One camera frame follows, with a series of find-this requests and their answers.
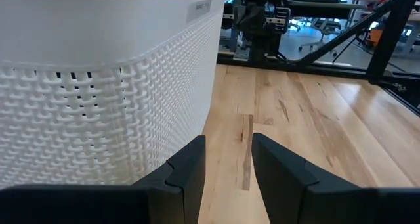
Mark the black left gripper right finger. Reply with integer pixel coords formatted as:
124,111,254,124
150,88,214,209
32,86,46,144
251,132,380,224

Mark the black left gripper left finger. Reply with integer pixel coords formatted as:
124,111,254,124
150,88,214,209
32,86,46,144
132,135,207,224

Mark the white perforated laundry basket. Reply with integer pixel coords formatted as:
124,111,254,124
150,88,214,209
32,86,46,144
0,0,227,190

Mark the grey office chair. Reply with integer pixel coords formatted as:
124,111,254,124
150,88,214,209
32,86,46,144
297,16,343,56

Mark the dark desk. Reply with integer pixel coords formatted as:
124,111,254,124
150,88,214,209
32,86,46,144
287,0,368,20

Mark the black diagonal frame brace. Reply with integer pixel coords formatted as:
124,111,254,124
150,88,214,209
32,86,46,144
297,0,402,68

